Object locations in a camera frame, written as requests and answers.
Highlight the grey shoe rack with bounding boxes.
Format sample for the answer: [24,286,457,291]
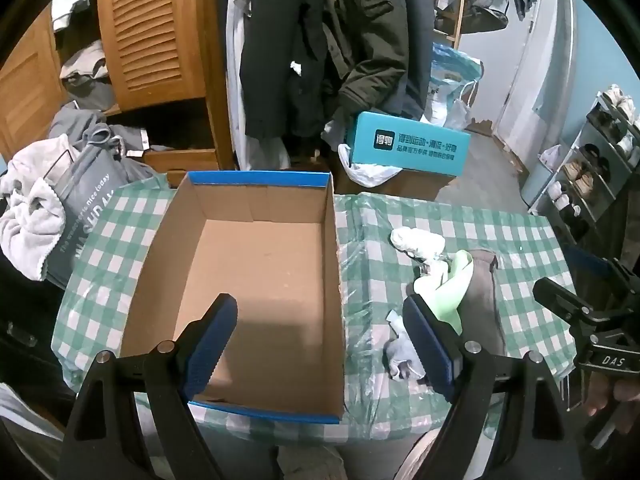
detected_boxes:
[528,84,639,244]

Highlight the teal printed box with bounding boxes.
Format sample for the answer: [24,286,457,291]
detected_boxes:
[346,112,471,177]

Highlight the long grey sock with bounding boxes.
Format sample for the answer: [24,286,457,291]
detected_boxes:
[458,249,506,356]

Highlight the brown cardboard box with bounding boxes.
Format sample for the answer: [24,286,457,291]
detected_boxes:
[330,162,456,200]

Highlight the person's right hand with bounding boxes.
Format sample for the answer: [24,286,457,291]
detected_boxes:
[584,372,640,434]

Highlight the blue clear plastic bag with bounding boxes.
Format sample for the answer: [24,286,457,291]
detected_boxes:
[425,44,484,130]

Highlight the small grey sock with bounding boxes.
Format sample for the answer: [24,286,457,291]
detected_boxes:
[385,310,425,382]

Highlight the wooden louvered wardrobe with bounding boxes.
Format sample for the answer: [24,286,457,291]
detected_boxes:
[1,0,235,182]

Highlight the light green cloth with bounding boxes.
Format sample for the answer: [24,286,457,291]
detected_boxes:
[413,250,474,335]

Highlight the white crumpled plastic bag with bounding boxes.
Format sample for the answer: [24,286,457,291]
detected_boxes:
[390,226,446,260]

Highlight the dark hanging jackets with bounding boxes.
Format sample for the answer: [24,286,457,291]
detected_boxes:
[226,0,434,142]

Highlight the white plastic bag under box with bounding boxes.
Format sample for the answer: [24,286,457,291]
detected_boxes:
[337,143,402,188]

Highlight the green checked tablecloth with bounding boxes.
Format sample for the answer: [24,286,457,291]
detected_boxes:
[51,177,575,444]

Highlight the blue cardboard shoe box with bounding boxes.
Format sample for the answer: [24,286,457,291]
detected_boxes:
[120,170,345,424]

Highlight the white fluffy towel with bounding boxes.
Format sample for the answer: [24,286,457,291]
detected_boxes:
[1,133,79,282]

